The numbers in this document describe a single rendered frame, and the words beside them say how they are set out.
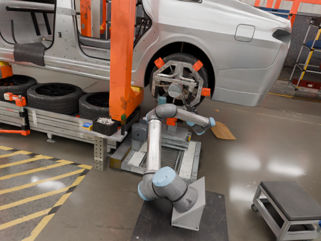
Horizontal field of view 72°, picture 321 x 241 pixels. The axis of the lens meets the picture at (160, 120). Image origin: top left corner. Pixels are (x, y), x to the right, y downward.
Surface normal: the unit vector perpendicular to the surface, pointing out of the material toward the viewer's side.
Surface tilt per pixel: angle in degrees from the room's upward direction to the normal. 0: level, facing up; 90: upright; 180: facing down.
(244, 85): 90
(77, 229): 0
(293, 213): 0
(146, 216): 0
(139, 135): 90
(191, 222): 90
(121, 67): 90
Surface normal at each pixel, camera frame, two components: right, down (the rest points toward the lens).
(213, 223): 0.11, -0.90
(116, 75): -0.22, 0.39
